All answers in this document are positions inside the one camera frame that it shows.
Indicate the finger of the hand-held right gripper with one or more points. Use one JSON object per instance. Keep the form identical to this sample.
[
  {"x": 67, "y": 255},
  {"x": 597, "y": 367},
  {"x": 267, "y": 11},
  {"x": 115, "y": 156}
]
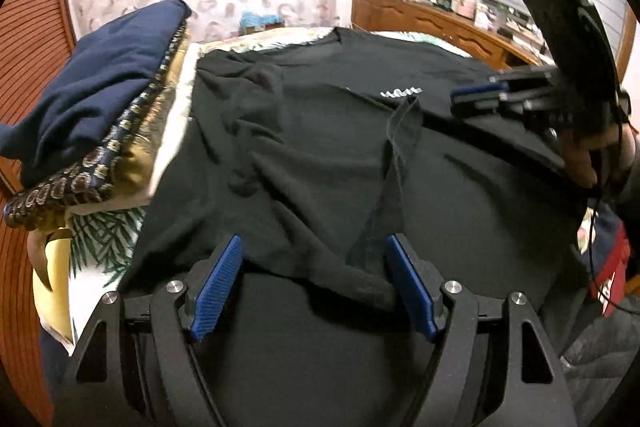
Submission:
[
  {"x": 480, "y": 96},
  {"x": 520, "y": 79}
]

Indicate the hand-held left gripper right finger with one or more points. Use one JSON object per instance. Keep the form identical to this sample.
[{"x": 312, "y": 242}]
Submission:
[{"x": 412, "y": 292}]

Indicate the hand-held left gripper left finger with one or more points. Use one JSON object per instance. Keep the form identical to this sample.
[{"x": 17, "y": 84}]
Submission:
[{"x": 217, "y": 292}]

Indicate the black t-shirt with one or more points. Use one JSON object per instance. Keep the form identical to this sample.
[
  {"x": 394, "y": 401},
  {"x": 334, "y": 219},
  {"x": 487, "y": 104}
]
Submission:
[{"x": 310, "y": 147}]

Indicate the person's right forearm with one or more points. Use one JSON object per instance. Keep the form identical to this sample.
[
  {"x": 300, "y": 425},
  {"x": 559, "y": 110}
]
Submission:
[{"x": 629, "y": 202}]

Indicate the person's right hand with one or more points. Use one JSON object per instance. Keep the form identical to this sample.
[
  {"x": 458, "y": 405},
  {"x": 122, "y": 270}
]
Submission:
[{"x": 582, "y": 162}]

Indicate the row of small cabinet clutter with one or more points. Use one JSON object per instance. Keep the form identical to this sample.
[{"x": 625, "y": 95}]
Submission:
[{"x": 505, "y": 22}]

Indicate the wooden cabinet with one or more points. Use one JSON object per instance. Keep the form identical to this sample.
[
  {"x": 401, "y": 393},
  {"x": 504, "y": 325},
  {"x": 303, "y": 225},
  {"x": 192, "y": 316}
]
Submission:
[{"x": 425, "y": 22}]

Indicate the pink container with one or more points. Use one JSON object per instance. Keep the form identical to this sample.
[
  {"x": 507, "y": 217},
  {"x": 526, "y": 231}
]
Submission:
[{"x": 465, "y": 2}]

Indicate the leaf print bed sheet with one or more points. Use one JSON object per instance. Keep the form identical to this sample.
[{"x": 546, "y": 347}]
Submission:
[{"x": 102, "y": 242}]

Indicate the yellow pillow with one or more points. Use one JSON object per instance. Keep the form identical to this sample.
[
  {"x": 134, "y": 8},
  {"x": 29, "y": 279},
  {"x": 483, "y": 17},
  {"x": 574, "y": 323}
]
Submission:
[{"x": 60, "y": 277}]

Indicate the person's grey pants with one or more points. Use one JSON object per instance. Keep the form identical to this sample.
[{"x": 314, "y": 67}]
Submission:
[{"x": 595, "y": 367}]

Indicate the red and navy cloth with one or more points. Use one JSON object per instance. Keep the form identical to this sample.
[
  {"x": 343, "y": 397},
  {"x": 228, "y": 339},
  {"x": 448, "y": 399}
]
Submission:
[{"x": 612, "y": 277}]

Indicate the blue cloth bundle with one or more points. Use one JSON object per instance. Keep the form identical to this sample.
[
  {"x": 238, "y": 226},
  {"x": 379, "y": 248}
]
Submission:
[{"x": 260, "y": 22}]

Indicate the navy folded cloth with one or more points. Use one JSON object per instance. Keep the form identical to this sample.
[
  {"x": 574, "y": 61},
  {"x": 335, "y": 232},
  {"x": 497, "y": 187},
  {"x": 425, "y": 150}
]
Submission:
[{"x": 100, "y": 77}]

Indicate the brown slatted door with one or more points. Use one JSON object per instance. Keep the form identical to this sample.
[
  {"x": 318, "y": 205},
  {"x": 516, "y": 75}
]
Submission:
[{"x": 30, "y": 37}]

